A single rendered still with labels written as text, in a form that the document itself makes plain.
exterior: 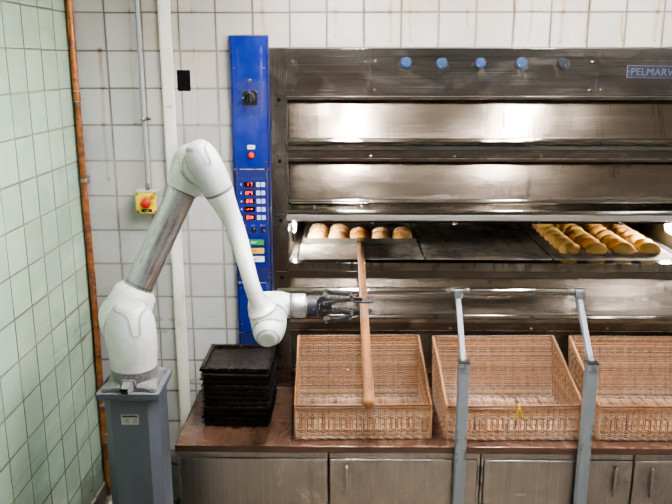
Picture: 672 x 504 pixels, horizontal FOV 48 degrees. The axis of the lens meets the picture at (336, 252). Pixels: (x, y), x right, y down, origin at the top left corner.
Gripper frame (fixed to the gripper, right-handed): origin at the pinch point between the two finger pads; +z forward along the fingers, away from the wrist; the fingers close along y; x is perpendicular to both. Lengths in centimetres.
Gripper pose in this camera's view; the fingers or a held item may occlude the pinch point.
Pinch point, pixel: (362, 306)
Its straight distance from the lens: 276.1
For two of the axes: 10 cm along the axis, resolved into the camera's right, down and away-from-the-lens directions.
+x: -0.2, 2.5, -9.7
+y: 0.0, 9.7, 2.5
